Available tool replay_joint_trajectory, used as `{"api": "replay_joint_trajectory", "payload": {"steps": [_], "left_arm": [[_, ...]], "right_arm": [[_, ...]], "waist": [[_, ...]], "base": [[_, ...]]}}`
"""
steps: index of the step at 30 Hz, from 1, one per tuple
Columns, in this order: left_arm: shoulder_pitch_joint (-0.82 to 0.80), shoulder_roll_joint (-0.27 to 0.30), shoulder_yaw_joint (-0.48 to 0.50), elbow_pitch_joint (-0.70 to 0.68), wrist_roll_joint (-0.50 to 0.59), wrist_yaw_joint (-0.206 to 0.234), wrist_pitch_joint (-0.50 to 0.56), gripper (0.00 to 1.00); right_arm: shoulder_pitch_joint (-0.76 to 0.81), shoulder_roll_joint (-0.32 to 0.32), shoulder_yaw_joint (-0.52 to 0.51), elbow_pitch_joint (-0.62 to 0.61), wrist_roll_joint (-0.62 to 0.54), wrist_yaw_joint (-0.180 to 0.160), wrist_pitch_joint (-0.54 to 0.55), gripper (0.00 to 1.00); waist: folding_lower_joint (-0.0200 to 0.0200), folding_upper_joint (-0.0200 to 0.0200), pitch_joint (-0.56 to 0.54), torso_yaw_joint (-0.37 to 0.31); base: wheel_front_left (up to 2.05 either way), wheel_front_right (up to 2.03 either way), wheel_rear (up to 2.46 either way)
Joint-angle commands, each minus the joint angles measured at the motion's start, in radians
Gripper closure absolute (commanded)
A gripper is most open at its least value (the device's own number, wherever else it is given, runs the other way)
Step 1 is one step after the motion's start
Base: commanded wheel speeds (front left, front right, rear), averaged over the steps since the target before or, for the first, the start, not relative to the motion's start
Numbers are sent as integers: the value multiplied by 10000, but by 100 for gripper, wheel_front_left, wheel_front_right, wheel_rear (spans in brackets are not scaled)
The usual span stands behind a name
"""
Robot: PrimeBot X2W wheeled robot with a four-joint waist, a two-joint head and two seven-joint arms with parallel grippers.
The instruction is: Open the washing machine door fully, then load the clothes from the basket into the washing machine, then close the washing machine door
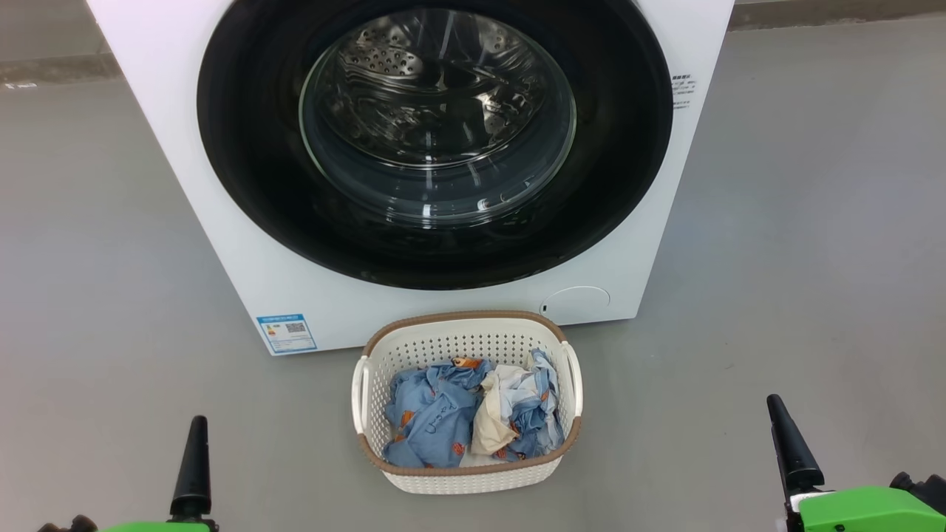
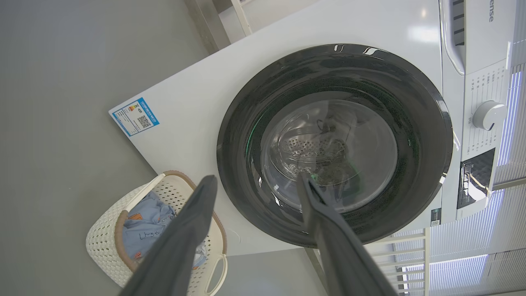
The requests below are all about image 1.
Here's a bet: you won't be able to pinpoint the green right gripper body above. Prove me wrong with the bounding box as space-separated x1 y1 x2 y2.
776 486 946 532

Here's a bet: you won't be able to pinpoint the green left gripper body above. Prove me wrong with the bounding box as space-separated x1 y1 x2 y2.
100 519 220 532

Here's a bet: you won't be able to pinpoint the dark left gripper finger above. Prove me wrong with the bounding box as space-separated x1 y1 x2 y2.
169 415 213 519

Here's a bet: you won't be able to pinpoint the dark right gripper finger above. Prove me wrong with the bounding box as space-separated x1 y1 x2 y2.
766 394 824 494

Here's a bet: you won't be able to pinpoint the blue garment orange prints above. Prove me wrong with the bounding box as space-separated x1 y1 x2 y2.
382 357 494 469

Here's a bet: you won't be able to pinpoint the cream and blue garment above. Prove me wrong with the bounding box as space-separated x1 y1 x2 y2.
462 349 566 466

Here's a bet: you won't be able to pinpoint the black round glass washer door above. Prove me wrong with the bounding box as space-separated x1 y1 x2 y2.
197 0 674 291

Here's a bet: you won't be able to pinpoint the white front-load washing machine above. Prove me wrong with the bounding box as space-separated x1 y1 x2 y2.
85 0 736 357

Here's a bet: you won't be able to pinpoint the blue energy label sticker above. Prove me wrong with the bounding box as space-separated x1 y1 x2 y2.
256 314 319 355

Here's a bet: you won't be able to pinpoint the round white filter cover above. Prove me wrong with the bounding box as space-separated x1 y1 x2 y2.
540 286 611 324

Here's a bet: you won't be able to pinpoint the white laundry basket brown rim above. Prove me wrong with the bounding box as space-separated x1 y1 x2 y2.
352 310 584 494

